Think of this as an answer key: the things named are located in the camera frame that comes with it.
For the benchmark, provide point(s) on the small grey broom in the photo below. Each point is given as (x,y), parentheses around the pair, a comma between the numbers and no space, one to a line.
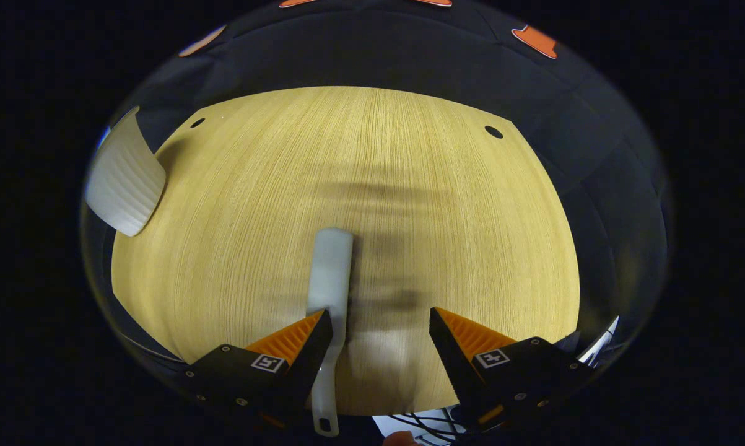
(332,272)

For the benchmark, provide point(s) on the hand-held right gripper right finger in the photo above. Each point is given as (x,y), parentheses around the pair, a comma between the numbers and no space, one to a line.
(456,365)

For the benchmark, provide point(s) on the white ribbed garbage bin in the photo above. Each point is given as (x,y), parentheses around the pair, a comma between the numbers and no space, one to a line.
(124,186)

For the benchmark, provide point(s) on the white object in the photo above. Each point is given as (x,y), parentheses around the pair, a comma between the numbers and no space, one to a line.
(601,344)

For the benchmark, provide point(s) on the white flat device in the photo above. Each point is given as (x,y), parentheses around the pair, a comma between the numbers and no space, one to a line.
(381,423)

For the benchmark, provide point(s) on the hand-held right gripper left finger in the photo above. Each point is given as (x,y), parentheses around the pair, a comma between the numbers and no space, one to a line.
(313,359)

